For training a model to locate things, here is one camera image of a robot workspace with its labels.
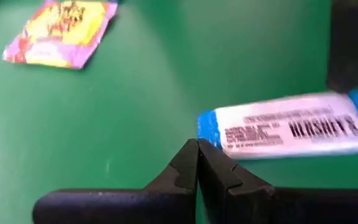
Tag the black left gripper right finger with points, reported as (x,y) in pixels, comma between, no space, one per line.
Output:
(244,205)

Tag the green table mat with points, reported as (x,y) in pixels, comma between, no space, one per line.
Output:
(135,109)

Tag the white blue Hershey's bar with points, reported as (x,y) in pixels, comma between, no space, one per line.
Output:
(291,130)

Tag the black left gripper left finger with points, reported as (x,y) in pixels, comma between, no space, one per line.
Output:
(154,202)

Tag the yellow Sour Patch candy packet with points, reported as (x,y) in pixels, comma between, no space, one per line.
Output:
(64,34)

